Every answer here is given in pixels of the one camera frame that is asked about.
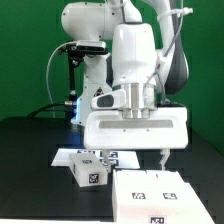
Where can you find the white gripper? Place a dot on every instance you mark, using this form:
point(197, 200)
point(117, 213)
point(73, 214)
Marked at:
point(165, 129)

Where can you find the white cabinet body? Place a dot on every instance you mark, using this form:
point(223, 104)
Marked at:
point(145, 212)

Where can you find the white box block with markers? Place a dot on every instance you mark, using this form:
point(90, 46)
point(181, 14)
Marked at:
point(87, 169)

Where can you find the white door panel with knob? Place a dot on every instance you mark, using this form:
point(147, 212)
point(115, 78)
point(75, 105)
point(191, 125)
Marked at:
point(128, 186)

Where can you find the white door panel front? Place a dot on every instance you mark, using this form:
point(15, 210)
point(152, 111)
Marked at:
point(166, 188)

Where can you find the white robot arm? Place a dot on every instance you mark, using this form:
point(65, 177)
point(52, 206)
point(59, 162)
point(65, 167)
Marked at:
point(127, 78)

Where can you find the white fiducial marker sheet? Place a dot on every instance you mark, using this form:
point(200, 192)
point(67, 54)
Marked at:
point(120, 159)

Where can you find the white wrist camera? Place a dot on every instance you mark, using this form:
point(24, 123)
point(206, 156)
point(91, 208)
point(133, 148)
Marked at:
point(113, 100)

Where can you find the black camera on stand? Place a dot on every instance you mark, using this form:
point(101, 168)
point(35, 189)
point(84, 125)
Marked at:
point(77, 50)

